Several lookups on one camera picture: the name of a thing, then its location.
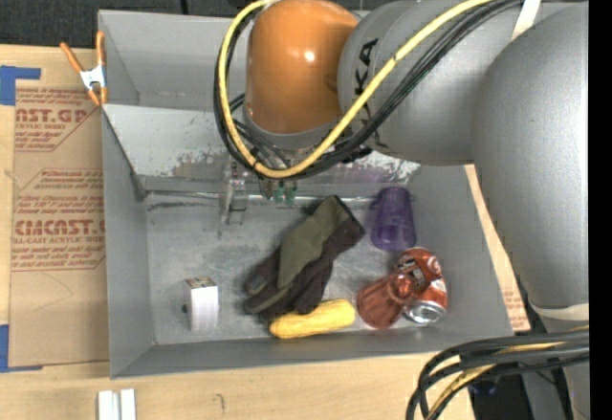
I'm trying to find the crushed orange drink can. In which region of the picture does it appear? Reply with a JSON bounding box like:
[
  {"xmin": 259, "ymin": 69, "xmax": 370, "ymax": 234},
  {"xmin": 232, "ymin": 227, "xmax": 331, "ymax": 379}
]
[{"xmin": 394, "ymin": 246, "xmax": 449, "ymax": 326}]

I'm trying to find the clear purple plastic cup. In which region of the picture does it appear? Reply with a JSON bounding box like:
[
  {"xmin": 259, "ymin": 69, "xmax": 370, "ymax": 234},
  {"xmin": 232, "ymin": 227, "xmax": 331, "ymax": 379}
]
[{"xmin": 370, "ymin": 187, "xmax": 419, "ymax": 253}]

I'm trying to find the grey metal bin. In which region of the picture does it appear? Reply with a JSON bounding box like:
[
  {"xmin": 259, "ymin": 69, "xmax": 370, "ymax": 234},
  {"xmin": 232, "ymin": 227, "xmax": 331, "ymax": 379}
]
[{"xmin": 97, "ymin": 9, "xmax": 517, "ymax": 380}]

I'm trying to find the yellow toy corn cob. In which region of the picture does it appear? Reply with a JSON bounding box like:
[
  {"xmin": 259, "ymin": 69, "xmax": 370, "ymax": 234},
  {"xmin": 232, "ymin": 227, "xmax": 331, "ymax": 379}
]
[{"xmin": 267, "ymin": 298, "xmax": 358, "ymax": 341}]

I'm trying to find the brown cardboard board, red print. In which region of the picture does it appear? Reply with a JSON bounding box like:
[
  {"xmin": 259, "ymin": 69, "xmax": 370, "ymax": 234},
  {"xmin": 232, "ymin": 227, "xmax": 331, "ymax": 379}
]
[{"xmin": 0, "ymin": 43, "xmax": 532, "ymax": 374}]

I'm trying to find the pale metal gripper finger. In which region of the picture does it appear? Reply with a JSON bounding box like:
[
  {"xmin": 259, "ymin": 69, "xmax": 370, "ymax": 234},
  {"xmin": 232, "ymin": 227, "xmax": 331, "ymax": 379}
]
[
  {"xmin": 218, "ymin": 177, "xmax": 234, "ymax": 224},
  {"xmin": 230, "ymin": 178, "xmax": 250, "ymax": 226}
]

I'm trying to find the brown and olive glove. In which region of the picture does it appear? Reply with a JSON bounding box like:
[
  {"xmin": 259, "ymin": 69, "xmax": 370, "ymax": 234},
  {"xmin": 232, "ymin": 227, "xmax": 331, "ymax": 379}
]
[{"xmin": 242, "ymin": 194, "xmax": 367, "ymax": 321}]

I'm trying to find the clear red plastic cup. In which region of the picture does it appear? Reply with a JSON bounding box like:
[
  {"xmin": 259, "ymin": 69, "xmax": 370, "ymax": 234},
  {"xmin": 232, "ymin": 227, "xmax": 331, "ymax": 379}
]
[{"xmin": 356, "ymin": 272, "xmax": 415, "ymax": 331}]

